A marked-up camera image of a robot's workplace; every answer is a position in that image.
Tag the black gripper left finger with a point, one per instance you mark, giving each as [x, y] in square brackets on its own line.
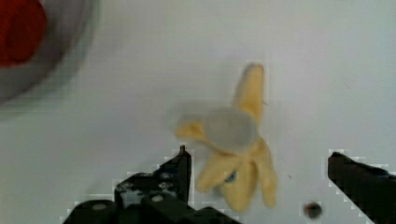
[158, 197]

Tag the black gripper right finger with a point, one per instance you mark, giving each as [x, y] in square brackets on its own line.
[370, 188]

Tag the plush peeled banana toy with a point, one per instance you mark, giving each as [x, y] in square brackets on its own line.
[241, 161]

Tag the grey round plate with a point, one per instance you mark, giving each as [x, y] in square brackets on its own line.
[72, 24]

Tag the plush red ketchup bottle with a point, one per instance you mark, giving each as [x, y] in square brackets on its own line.
[23, 26]

